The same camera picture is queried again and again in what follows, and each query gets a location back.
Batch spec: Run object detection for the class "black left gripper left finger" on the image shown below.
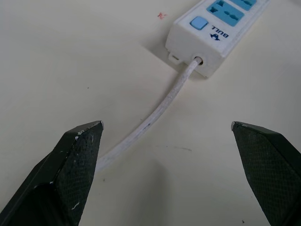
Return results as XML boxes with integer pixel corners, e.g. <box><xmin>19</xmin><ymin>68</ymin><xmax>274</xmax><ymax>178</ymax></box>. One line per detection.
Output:
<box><xmin>0</xmin><ymin>121</ymin><xmax>104</xmax><ymax>226</ymax></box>

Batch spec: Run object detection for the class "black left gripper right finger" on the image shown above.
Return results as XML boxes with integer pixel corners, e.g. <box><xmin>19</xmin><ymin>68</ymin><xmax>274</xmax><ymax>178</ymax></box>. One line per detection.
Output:
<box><xmin>231</xmin><ymin>121</ymin><xmax>301</xmax><ymax>226</ymax></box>

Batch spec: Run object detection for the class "white power strip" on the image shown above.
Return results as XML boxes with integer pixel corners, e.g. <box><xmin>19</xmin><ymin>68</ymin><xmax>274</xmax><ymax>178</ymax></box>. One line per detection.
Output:
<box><xmin>165</xmin><ymin>0</ymin><xmax>270</xmax><ymax>80</ymax></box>

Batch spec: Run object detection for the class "white power cable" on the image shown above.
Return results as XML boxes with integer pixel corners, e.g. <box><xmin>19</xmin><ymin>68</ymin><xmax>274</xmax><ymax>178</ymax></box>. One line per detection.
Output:
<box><xmin>97</xmin><ymin>59</ymin><xmax>202</xmax><ymax>172</ymax></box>

